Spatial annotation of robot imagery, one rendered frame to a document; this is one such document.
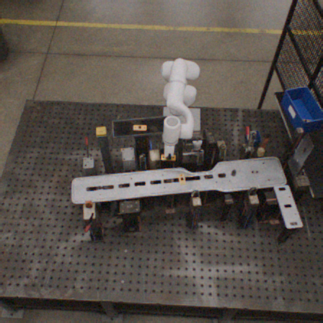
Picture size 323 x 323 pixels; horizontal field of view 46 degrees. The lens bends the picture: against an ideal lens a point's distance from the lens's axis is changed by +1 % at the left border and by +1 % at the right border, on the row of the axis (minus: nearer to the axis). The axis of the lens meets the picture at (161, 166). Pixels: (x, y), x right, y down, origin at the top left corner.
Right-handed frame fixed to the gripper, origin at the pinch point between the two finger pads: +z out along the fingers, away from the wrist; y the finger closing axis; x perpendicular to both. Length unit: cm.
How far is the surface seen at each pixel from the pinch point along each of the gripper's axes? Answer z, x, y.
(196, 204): 22.3, 18.1, 20.4
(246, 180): 26, 51, 1
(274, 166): 25, 71, -11
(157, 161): 22.1, -6.1, -9.3
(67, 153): 61, -75, -39
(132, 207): 25.4, -20.9, 22.1
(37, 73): 136, -144, -197
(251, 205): 22, 52, 20
